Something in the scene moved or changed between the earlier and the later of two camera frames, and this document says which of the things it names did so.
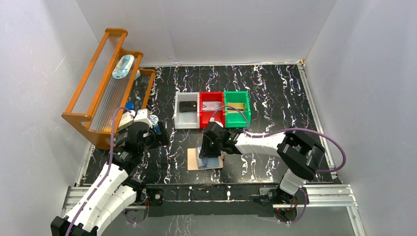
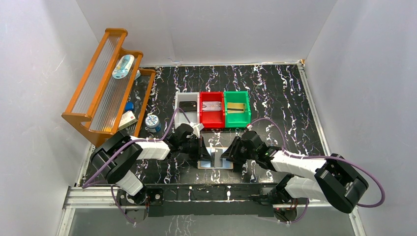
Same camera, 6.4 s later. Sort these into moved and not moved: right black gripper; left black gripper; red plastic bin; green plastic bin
Moved: left black gripper; right black gripper
Not moved: green plastic bin; red plastic bin
